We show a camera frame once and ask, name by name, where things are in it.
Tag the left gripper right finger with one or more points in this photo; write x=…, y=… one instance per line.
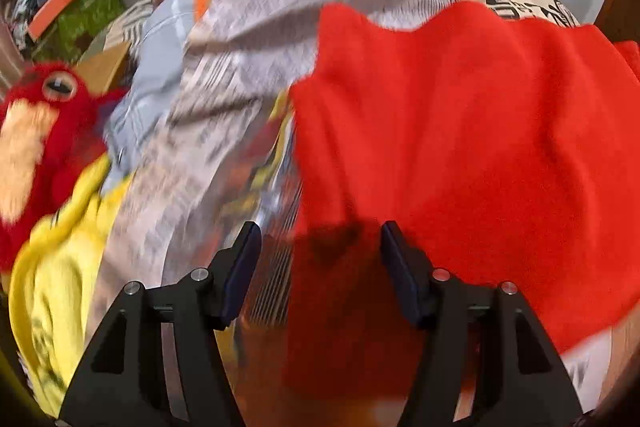
x=521, y=379

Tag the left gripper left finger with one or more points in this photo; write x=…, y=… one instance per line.
x=120, y=380

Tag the red zip jacket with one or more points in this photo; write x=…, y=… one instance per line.
x=503, y=149

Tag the yellow printed garment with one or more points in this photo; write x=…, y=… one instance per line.
x=52, y=284

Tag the newspaper print bed cover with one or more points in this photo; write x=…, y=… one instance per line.
x=225, y=154

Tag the grey patterned folded quilt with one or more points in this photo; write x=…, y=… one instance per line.
x=156, y=79

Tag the red plush toy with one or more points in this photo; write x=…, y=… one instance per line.
x=51, y=129

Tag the cardboard box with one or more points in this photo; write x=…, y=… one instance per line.
x=104, y=71

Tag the orange box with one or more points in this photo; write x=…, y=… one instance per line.
x=45, y=17

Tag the wooden door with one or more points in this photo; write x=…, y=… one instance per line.
x=619, y=20

